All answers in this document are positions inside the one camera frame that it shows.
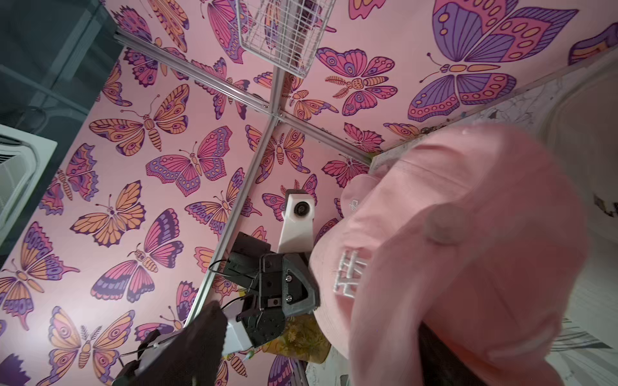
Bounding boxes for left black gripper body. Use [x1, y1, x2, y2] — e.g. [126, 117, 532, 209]
[257, 253, 320, 318]

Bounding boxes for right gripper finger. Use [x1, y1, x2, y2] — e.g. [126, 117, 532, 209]
[135, 301, 227, 385]

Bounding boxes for plain pink cap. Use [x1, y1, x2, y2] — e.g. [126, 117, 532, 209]
[310, 125, 587, 385]

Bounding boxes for pink cap with logo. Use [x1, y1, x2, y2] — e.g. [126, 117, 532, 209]
[341, 174, 381, 227]

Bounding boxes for cream cap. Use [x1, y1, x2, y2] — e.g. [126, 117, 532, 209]
[541, 69, 617, 347]

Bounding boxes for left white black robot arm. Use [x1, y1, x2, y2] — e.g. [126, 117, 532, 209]
[113, 233, 320, 385]

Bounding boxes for potted green plant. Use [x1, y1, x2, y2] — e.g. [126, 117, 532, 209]
[262, 315, 331, 363]

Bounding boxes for white ceiling air vent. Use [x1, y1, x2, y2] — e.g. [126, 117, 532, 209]
[1, 125, 57, 241]

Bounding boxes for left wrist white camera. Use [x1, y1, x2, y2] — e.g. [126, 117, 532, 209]
[278, 189, 315, 253]

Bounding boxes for aluminium frame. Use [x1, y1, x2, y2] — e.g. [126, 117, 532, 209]
[104, 48, 370, 320]

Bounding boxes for white wire basket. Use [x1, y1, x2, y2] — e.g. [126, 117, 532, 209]
[235, 0, 335, 79]

